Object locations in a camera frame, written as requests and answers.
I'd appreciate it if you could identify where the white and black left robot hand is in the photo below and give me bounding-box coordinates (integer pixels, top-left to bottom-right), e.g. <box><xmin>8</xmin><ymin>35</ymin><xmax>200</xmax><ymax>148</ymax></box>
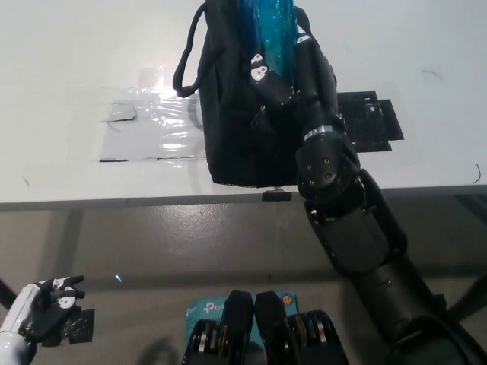
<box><xmin>0</xmin><ymin>275</ymin><xmax>87</xmax><ymax>342</ymax></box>

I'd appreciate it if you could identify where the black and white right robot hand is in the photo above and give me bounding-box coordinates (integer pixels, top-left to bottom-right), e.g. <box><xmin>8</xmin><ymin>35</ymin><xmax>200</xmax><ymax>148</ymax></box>
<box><xmin>249</xmin><ymin>22</ymin><xmax>345</xmax><ymax>140</ymax></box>

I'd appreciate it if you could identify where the blue plate stack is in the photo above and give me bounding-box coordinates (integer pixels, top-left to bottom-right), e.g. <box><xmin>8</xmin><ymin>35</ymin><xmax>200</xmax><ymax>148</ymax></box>
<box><xmin>237</xmin><ymin>0</ymin><xmax>305</xmax><ymax>87</ymax></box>

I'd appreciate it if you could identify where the black zippered fabric bag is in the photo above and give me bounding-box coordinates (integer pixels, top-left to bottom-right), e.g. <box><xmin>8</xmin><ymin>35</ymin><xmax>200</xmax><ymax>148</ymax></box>
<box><xmin>171</xmin><ymin>0</ymin><xmax>343</xmax><ymax>189</ymax></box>

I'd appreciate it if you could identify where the black floor tape square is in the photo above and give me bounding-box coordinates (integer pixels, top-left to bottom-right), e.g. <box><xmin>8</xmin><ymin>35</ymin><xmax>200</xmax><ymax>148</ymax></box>
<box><xmin>41</xmin><ymin>307</ymin><xmax>96</xmax><ymax>347</ymax></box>

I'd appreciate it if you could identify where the large black tape patch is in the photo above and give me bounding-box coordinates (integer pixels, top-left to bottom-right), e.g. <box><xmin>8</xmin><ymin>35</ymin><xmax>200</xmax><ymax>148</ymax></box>
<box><xmin>334</xmin><ymin>90</ymin><xmax>405</xmax><ymax>154</ymax></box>

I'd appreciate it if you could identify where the small black tape strip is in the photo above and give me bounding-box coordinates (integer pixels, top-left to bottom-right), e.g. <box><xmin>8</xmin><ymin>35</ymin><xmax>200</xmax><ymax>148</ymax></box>
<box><xmin>262</xmin><ymin>189</ymin><xmax>293</xmax><ymax>202</ymax></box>

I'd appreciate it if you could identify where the clear plastic tape sheet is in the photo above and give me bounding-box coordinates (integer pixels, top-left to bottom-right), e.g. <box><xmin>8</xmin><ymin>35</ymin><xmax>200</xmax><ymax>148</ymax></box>
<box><xmin>97</xmin><ymin>67</ymin><xmax>208</xmax><ymax>163</ymax></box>

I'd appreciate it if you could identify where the teal tp-link box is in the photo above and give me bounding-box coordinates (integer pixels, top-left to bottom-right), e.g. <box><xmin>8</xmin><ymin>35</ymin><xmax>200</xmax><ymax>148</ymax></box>
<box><xmin>184</xmin><ymin>290</ymin><xmax>301</xmax><ymax>349</ymax></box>

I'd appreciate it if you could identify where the black table leg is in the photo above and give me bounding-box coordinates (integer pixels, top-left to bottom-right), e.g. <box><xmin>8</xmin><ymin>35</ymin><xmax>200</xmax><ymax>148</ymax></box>
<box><xmin>444</xmin><ymin>271</ymin><xmax>487</xmax><ymax>330</ymax></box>

